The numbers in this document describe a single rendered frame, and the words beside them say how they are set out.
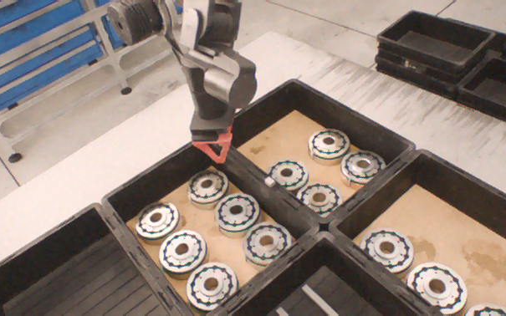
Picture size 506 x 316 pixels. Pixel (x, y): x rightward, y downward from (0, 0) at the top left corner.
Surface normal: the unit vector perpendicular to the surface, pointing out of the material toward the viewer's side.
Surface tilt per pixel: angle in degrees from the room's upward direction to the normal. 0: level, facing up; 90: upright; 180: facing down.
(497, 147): 0
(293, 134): 0
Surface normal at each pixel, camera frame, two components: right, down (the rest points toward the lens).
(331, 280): -0.14, -0.69
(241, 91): 0.68, 0.44
